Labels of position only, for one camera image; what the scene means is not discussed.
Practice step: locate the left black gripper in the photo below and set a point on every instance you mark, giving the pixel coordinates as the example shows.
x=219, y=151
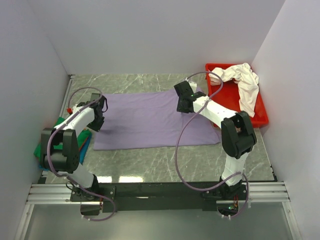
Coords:
x=97, y=127

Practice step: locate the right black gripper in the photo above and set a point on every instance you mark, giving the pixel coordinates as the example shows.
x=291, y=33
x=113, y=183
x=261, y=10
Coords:
x=179, y=108

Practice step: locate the purple t-shirt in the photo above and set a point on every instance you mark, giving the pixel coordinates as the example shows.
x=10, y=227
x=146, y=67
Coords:
x=151, y=120

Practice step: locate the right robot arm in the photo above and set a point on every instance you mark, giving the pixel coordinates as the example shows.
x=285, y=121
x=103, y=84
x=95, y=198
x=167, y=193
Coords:
x=237, y=133

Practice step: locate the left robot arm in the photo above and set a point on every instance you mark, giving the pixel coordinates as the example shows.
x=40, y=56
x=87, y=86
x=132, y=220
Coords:
x=65, y=162

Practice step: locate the green folded t-shirt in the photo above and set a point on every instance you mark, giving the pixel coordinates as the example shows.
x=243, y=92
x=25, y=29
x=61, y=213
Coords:
x=84, y=133

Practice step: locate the blue folded t-shirt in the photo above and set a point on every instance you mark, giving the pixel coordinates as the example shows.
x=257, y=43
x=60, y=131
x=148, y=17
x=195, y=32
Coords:
x=37, y=153

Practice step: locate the red plastic bin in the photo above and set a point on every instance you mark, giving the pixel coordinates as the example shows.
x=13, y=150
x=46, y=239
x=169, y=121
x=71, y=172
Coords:
x=229, y=97

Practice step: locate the white t-shirt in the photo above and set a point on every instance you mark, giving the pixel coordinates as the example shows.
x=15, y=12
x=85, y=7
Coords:
x=247, y=82

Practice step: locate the black base beam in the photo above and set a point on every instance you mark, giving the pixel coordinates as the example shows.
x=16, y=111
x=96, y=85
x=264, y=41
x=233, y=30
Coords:
x=146, y=196

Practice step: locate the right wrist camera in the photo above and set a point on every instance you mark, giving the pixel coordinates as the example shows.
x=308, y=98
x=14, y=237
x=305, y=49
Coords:
x=192, y=84

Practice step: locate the aluminium rail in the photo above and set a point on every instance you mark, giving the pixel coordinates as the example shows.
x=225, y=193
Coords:
x=58, y=194

